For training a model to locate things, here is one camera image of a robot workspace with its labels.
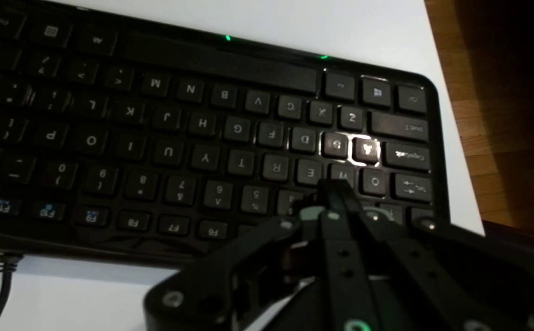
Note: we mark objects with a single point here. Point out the black computer keyboard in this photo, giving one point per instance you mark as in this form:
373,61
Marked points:
186,134

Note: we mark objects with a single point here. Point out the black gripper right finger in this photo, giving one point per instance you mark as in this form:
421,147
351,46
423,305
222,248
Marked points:
438,276

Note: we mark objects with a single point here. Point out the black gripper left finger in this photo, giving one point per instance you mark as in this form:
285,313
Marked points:
241,276

